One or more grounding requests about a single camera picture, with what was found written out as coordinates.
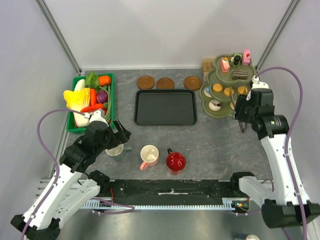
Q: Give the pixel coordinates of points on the chocolate layer cake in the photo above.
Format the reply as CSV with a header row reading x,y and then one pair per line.
x,y
239,75

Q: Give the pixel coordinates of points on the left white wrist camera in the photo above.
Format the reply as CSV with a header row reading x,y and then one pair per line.
x,y
98,115

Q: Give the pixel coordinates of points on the pink mug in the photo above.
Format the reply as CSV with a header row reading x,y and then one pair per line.
x,y
150,156

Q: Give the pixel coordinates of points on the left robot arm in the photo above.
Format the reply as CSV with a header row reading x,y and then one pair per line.
x,y
44,219

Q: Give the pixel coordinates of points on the white cable duct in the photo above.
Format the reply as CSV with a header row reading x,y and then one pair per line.
x,y
227,205

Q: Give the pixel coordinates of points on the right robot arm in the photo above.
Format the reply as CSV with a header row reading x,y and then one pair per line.
x,y
289,203

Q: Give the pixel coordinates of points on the metal tongs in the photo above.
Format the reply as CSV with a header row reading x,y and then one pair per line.
x,y
242,127

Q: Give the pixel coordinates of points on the right brown saucer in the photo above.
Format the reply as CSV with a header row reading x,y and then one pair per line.
x,y
192,82

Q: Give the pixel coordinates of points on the middle brown saucer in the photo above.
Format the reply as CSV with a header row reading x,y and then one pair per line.
x,y
165,83

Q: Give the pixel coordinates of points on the pink striped cake slice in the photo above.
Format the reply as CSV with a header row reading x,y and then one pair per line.
x,y
224,64

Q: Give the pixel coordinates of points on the brown cardboard boxes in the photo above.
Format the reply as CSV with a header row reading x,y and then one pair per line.
x,y
207,65

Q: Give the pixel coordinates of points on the lying orange toy carrot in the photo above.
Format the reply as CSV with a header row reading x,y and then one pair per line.
x,y
93,108

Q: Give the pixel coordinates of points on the orange toy pumpkin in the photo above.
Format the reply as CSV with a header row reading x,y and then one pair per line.
x,y
104,80

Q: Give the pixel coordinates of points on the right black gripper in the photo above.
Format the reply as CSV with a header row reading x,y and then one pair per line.
x,y
242,101

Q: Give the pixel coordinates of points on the brown saucer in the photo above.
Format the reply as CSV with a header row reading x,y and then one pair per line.
x,y
192,82
145,82
165,83

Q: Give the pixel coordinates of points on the green white cake slice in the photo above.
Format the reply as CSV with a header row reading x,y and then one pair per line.
x,y
236,59

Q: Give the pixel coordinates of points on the orange biscuit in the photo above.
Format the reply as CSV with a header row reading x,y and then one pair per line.
x,y
242,90
217,87
228,91

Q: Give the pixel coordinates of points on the red mug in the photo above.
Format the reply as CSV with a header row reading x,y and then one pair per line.
x,y
175,162

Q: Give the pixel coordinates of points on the blue iced donut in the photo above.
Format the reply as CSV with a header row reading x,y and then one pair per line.
x,y
207,92

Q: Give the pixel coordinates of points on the green plastic crate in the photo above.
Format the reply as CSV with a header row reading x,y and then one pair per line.
x,y
76,123

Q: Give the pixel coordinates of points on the white toy radish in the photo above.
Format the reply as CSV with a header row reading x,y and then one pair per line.
x,y
81,84

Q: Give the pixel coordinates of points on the upright orange toy carrot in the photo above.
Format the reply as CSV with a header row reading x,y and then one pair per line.
x,y
93,97

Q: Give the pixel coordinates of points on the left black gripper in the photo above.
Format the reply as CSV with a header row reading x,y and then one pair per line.
x,y
123,134

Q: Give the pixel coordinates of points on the yellow toy cabbage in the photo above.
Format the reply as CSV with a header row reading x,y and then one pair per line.
x,y
77,100

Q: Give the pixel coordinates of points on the white chocolate donut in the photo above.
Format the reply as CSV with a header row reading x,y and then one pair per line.
x,y
214,105

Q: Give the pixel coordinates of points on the black baking tray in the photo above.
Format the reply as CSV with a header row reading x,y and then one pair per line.
x,y
165,107

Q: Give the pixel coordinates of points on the green three-tier stand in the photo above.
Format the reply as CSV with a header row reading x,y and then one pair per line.
x,y
224,78

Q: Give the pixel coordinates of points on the purple toy onion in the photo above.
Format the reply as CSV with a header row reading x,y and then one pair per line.
x,y
102,96

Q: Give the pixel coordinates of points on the pink cake with cherry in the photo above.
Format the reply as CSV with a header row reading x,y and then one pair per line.
x,y
246,57

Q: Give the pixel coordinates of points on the green toy beans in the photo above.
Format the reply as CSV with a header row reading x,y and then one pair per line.
x,y
107,116

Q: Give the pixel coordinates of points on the grey blue mug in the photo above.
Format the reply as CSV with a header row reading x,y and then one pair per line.
x,y
118,153

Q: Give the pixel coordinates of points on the left brown saucer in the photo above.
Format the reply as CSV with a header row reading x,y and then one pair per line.
x,y
145,82

